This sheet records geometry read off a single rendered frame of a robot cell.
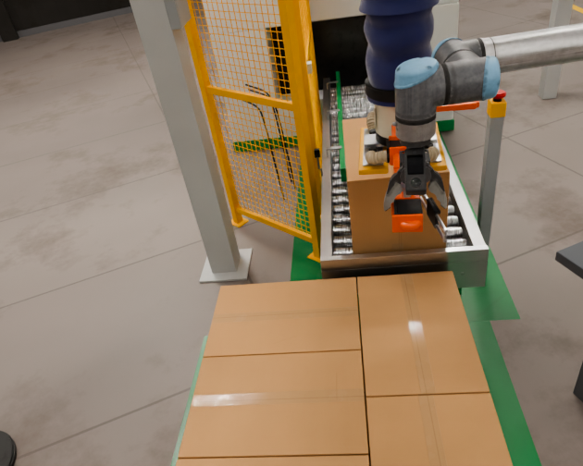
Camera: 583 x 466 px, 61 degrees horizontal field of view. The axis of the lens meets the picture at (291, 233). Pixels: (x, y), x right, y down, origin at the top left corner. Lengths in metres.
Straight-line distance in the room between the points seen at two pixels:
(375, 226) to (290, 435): 0.93
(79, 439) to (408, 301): 1.63
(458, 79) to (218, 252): 2.18
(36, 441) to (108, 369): 0.45
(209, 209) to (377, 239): 1.10
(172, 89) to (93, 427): 1.66
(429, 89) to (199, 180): 1.86
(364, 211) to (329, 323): 0.48
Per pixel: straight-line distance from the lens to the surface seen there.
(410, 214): 1.25
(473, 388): 1.79
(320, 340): 1.91
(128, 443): 2.55
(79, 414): 2.77
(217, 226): 2.95
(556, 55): 1.37
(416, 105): 1.14
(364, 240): 2.18
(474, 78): 1.16
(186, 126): 2.66
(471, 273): 2.28
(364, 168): 1.72
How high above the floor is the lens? 1.97
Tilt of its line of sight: 36 degrees down
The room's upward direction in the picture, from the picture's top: 10 degrees counter-clockwise
